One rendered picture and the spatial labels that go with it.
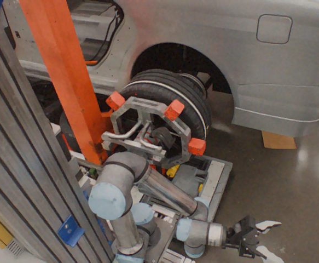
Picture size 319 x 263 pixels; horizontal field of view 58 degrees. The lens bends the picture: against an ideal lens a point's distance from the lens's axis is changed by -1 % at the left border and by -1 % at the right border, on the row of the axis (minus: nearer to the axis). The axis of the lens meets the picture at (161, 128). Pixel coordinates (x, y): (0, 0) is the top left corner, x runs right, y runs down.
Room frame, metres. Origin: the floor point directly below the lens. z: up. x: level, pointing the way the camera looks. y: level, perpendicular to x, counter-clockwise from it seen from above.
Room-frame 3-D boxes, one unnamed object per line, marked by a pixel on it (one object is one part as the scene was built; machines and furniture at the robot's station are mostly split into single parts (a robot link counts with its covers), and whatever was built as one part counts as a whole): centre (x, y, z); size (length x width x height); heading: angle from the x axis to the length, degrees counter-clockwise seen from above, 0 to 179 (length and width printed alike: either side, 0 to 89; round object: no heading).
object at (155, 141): (1.29, 0.11, 0.85); 0.21 x 0.14 x 0.14; 150
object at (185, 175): (1.50, -0.01, 0.32); 0.40 x 0.30 x 0.28; 60
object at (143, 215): (0.68, 0.15, 0.98); 0.13 x 0.12 x 0.14; 162
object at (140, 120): (1.30, 0.22, 1.03); 0.19 x 0.18 x 0.11; 150
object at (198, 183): (1.48, -0.05, 0.13); 0.50 x 0.36 x 0.10; 60
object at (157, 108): (1.35, 0.08, 0.85); 0.54 x 0.07 x 0.54; 60
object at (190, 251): (0.50, -0.07, 1.12); 0.11 x 0.08 x 0.11; 162
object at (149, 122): (1.20, 0.05, 1.03); 0.19 x 0.18 x 0.11; 150
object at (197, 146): (1.20, -0.20, 0.85); 0.09 x 0.08 x 0.07; 60
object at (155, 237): (0.69, 0.14, 0.87); 0.15 x 0.15 x 0.10
